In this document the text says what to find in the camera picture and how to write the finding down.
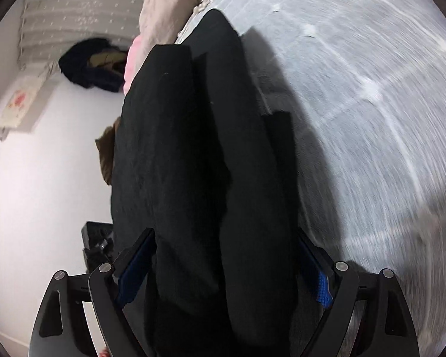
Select large black coat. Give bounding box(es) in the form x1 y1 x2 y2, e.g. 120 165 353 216
111 10 320 356

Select folded brown garment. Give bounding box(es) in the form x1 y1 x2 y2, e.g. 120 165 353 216
95 117 121 185

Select light blue fringed bedspread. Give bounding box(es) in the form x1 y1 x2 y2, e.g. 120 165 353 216
174 0 446 357

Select grey star patterned curtain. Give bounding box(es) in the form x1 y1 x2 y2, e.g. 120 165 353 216
18 0 143 67

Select beige pink duvet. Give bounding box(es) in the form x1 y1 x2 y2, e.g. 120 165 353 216
123 0 205 93

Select dark clothes hanging on wall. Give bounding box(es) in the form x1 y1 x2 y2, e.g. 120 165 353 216
58 38 128 93

